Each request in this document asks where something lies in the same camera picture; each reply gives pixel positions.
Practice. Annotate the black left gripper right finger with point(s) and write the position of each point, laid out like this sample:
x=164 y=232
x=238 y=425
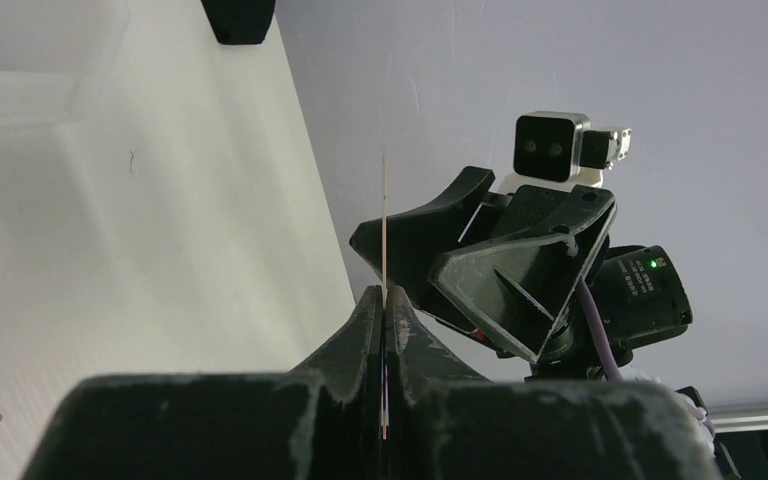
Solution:
x=449 y=422

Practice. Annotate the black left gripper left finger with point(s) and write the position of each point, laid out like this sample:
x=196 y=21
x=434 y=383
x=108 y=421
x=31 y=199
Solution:
x=319 y=420

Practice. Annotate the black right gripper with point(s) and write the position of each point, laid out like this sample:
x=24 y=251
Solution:
x=536 y=265

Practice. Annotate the aluminium rail frame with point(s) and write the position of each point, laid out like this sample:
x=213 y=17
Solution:
x=742 y=419

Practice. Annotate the black cloth with daisy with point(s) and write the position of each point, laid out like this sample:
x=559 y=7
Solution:
x=239 y=22

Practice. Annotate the orange credit card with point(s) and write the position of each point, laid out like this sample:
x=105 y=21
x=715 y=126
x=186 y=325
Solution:
x=385 y=421

